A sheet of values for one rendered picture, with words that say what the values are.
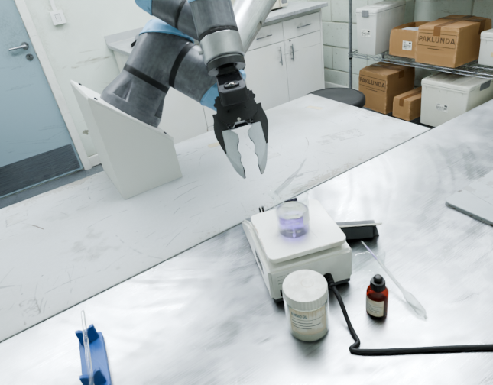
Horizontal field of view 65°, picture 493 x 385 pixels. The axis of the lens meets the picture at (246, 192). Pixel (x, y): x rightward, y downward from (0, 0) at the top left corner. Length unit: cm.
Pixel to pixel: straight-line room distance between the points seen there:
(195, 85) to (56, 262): 48
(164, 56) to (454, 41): 211
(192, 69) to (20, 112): 255
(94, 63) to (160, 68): 246
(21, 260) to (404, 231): 74
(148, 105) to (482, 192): 72
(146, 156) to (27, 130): 251
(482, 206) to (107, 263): 69
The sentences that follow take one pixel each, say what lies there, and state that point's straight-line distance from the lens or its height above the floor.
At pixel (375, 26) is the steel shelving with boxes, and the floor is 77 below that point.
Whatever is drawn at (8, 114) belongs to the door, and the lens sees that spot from 338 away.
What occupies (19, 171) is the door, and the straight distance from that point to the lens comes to 351.
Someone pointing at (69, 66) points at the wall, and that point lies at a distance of 338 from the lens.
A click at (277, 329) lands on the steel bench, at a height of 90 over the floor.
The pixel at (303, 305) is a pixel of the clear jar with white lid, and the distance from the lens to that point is 51.
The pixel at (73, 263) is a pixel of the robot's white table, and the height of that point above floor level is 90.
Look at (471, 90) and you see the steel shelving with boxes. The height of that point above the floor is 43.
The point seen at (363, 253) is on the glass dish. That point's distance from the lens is 69.
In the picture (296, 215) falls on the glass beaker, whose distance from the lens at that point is 56.
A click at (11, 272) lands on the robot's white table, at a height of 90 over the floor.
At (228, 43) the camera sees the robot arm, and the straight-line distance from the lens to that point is 72.
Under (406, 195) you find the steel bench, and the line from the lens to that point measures 84.
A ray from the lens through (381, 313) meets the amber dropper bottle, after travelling 59.
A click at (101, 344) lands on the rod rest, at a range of 64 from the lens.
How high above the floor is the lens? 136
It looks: 31 degrees down
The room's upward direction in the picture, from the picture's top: 10 degrees counter-clockwise
